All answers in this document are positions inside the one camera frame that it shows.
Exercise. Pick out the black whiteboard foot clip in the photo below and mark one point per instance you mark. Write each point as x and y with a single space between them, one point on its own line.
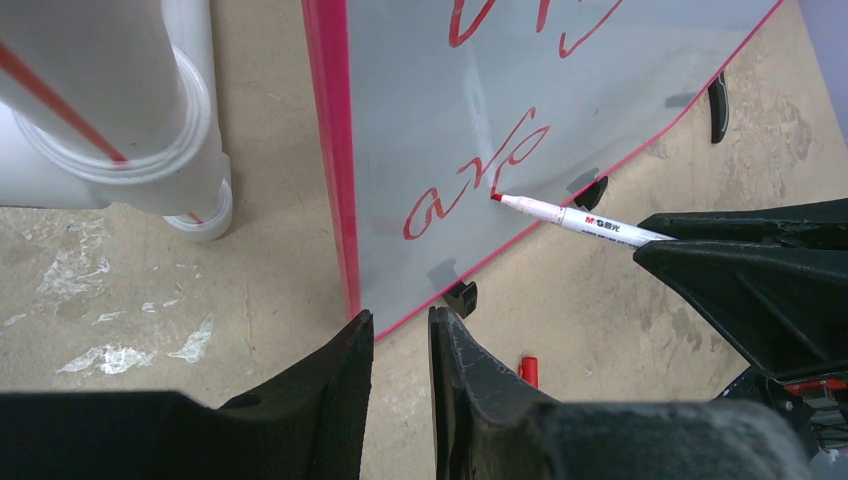
719 107
590 198
462 298

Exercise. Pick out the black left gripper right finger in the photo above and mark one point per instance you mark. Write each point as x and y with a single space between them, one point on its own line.
491 424

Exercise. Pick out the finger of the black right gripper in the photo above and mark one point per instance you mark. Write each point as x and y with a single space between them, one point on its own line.
783 309
818 226

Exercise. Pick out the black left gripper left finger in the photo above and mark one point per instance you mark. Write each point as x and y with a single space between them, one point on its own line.
307 422

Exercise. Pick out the pink-rimmed whiteboard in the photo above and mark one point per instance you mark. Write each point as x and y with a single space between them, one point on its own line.
427 108

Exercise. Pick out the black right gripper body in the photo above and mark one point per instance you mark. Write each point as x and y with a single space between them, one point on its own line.
815 409

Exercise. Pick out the white PVC pipe frame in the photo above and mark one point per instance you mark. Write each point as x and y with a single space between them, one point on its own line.
107 102

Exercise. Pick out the red white marker pen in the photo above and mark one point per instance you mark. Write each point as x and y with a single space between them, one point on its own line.
578 221

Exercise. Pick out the red marker cap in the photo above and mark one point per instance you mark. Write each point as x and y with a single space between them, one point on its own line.
529 370

